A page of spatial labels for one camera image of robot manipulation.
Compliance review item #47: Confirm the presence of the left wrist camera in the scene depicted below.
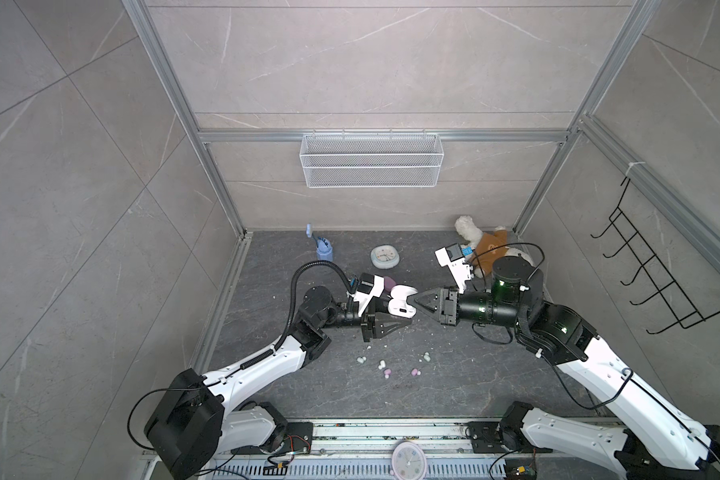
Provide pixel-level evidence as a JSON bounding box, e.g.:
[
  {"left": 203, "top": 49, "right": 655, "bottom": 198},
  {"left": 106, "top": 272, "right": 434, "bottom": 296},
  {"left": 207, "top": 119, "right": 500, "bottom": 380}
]
[{"left": 352, "top": 273, "right": 385, "bottom": 316}]

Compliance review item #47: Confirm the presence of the white earbud case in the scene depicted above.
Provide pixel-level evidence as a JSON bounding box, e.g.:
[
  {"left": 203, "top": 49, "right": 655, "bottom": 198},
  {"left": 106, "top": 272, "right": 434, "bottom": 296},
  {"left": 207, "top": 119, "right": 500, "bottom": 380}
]
[{"left": 387, "top": 285, "right": 418, "bottom": 319}]

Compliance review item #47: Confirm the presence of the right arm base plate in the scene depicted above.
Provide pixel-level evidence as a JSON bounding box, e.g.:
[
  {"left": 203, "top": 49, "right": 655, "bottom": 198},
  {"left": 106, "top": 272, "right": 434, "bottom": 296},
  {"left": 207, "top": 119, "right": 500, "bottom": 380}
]
[{"left": 464, "top": 421, "right": 553, "bottom": 454}]

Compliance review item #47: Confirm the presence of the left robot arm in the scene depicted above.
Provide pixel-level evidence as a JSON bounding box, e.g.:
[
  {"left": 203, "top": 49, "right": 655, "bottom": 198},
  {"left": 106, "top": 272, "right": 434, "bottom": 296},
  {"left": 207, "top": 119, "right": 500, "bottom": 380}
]
[{"left": 140, "top": 260, "right": 417, "bottom": 479}]

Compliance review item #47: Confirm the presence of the white teddy bear brown shirt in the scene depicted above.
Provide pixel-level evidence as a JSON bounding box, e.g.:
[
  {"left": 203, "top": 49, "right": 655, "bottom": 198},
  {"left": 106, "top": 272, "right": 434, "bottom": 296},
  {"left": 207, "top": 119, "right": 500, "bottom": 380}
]
[{"left": 455, "top": 215, "right": 534, "bottom": 276}]

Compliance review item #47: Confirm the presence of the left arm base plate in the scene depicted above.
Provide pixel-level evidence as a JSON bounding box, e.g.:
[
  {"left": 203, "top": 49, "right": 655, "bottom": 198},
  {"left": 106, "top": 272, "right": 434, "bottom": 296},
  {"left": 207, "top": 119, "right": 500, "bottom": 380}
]
[{"left": 236, "top": 421, "right": 314, "bottom": 455}]

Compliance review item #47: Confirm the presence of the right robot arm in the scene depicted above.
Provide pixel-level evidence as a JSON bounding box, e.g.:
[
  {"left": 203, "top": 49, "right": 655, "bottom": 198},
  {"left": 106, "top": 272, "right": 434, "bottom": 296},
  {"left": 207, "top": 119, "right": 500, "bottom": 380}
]
[{"left": 412, "top": 244, "right": 720, "bottom": 479}]

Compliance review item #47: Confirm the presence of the white round clock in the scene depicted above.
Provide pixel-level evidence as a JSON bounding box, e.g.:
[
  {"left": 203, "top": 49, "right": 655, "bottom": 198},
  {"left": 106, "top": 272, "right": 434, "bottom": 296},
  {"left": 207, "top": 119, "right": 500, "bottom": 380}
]
[{"left": 391, "top": 441, "right": 428, "bottom": 480}]

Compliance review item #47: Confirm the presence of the white round bowl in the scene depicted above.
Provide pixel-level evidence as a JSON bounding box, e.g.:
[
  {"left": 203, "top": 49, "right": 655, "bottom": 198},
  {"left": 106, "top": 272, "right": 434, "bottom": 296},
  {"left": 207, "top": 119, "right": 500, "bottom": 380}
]
[{"left": 370, "top": 244, "right": 400, "bottom": 270}]

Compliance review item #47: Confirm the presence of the pink earbud case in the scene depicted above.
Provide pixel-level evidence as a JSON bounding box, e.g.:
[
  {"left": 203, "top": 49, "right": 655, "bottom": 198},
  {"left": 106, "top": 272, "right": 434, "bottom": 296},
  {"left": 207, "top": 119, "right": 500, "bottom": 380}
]
[{"left": 383, "top": 276, "right": 397, "bottom": 292}]

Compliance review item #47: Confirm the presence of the black wall hook rack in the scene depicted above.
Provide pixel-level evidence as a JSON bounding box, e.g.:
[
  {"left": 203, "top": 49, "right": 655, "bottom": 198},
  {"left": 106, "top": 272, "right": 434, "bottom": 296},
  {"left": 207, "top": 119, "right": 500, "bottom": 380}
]
[{"left": 590, "top": 177, "right": 720, "bottom": 336}]

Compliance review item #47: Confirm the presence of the white wire basket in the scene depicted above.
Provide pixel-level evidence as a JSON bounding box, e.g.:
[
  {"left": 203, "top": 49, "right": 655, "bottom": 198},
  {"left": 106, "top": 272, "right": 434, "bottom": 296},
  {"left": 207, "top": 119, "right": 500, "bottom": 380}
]
[{"left": 299, "top": 133, "right": 444, "bottom": 188}]

